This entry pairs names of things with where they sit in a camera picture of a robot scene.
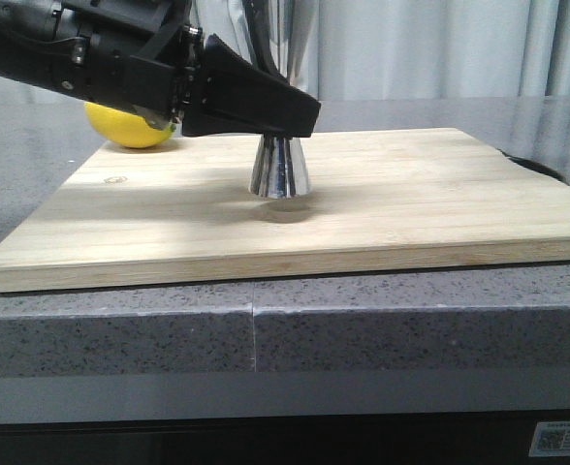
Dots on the wooden cutting board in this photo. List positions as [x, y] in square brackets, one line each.
[381, 200]

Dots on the grey curtain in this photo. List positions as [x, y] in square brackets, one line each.
[391, 50]

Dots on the white QR code sticker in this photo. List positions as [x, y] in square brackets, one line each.
[550, 439]

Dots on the black cutting board handle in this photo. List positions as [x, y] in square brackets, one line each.
[535, 166]

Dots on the yellow lemon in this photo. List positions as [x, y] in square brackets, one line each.
[125, 129]

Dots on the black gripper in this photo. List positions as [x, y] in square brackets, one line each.
[135, 56]

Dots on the steel double jigger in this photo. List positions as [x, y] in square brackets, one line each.
[278, 35]

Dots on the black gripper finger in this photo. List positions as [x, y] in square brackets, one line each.
[230, 95]

